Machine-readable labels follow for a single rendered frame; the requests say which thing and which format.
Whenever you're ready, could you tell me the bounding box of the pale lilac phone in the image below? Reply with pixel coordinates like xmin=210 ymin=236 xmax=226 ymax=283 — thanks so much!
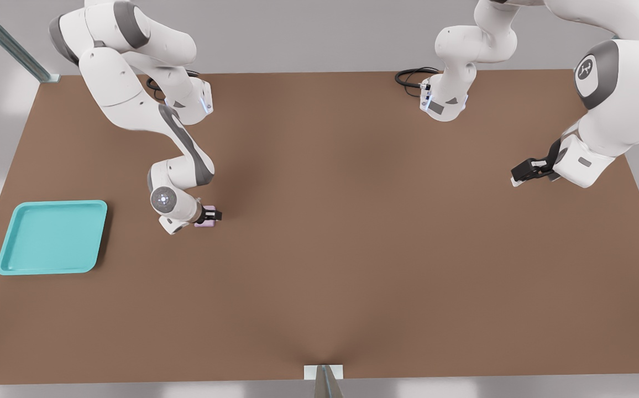
xmin=195 ymin=206 xmax=219 ymax=228

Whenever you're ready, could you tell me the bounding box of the pale blue-green tray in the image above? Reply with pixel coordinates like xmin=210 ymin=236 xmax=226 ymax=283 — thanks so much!
xmin=0 ymin=200 xmax=108 ymax=276

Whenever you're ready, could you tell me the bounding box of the black cable loop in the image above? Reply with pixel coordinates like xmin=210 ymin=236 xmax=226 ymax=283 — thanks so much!
xmin=146 ymin=70 xmax=201 ymax=101
xmin=395 ymin=67 xmax=442 ymax=98

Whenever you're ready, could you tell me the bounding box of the silver frame post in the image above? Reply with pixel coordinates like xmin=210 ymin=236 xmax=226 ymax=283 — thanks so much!
xmin=304 ymin=364 xmax=344 ymax=398
xmin=0 ymin=0 xmax=60 ymax=83

